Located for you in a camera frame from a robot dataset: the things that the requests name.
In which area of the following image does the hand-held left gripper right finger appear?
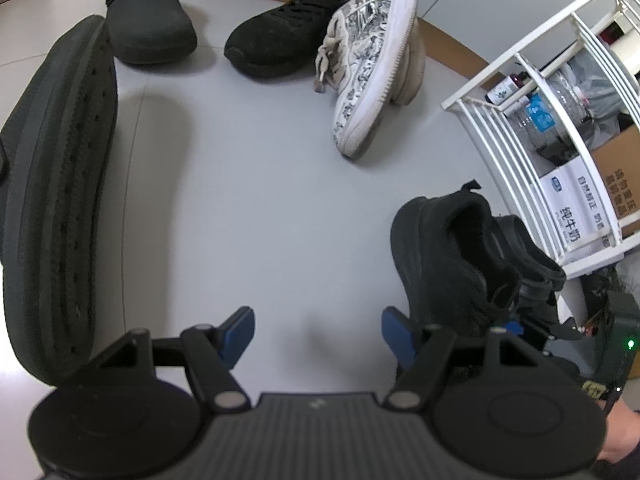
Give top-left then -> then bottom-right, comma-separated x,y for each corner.
382,306 -> 556,413

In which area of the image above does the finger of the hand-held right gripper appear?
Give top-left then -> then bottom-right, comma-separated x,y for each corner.
505,320 -> 551,353

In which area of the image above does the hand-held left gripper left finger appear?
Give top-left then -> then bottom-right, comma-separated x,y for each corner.
86,306 -> 256,413

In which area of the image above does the black chunky strap clog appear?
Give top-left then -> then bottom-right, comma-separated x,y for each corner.
495,215 -> 568,328

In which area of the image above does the white shoe rack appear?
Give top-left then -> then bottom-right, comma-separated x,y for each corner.
441,0 -> 640,281

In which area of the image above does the black lace-up sneaker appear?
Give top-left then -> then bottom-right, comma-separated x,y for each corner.
391,180 -> 526,356
224,0 -> 346,81

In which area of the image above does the black buckle clog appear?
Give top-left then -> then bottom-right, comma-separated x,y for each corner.
106,0 -> 198,66
0,15 -> 119,386

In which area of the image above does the white printed sneaker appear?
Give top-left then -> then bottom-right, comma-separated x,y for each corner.
395,20 -> 427,106
314,0 -> 418,158

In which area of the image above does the person's right forearm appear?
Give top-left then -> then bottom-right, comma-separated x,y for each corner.
597,400 -> 640,466

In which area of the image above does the black patterned bag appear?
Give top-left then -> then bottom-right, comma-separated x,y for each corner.
580,265 -> 633,331

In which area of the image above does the white printed carton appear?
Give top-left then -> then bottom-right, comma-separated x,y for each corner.
537,157 -> 626,266

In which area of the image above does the brown cardboard box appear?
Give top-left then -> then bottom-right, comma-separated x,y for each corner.
590,125 -> 640,241

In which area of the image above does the clear plastic bottle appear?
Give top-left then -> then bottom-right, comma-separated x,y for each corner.
505,67 -> 598,153

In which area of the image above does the brown glass bottle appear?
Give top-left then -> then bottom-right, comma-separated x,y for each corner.
485,72 -> 531,107

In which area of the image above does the grey plastic bag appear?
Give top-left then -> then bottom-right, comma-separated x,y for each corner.
565,45 -> 633,126

